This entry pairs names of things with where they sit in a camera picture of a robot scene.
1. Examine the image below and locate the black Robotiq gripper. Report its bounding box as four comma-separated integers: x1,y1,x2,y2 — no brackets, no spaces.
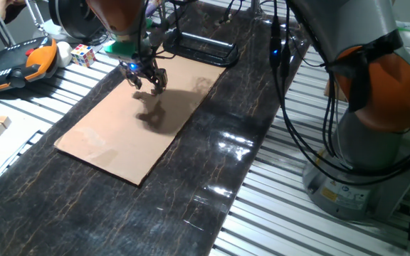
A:
118,58,169,96

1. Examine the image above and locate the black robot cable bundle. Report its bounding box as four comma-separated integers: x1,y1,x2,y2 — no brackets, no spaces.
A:
133,0,410,189

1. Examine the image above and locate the black filament spool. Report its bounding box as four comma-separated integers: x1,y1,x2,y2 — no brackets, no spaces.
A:
48,0,103,41

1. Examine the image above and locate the person's bare hand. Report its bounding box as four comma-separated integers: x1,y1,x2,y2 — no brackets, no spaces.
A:
0,0,26,21

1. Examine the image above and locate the purple object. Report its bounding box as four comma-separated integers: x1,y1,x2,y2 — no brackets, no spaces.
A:
144,0,163,18

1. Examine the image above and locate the Rubik's cube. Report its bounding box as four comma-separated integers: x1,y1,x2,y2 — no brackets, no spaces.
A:
70,43,97,68

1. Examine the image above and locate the brown cardboard sheet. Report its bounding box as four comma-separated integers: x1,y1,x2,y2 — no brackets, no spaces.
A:
53,46,226,188

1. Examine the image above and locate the green printed wrist mount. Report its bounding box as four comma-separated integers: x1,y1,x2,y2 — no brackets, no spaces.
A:
103,41,138,60

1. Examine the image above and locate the white round object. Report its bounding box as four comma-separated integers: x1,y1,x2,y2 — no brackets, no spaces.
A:
56,41,73,68

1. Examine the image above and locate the taped cardboard box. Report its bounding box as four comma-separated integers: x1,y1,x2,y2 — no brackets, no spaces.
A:
322,78,348,104

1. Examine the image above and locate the white paper sheet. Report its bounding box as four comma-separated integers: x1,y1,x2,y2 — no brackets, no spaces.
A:
0,106,46,197

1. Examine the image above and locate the orange black teach pendant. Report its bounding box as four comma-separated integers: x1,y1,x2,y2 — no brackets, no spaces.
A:
0,35,59,95

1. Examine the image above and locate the dark marble pattern mat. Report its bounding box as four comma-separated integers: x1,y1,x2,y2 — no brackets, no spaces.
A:
0,3,308,256

